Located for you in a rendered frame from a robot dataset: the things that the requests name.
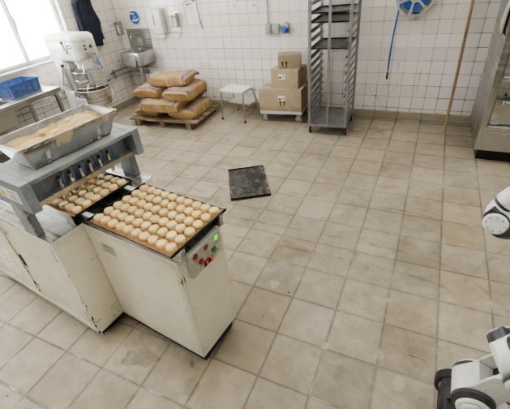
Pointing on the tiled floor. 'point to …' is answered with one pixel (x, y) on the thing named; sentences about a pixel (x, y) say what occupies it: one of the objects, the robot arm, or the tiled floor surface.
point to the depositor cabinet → (55, 260)
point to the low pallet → (175, 118)
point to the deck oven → (503, 92)
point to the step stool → (239, 96)
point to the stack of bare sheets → (248, 182)
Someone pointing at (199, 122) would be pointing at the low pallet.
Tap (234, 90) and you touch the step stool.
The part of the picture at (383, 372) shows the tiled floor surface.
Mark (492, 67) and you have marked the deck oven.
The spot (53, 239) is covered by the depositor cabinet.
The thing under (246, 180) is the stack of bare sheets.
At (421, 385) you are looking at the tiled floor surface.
